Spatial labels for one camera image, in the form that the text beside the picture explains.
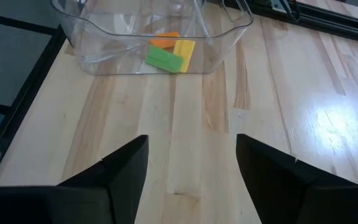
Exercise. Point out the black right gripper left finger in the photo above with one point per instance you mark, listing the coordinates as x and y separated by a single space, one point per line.
120 180

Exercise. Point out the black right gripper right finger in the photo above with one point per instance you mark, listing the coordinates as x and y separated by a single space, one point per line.
269 180

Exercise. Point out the clear plastic bin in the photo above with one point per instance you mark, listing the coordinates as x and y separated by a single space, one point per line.
104 37

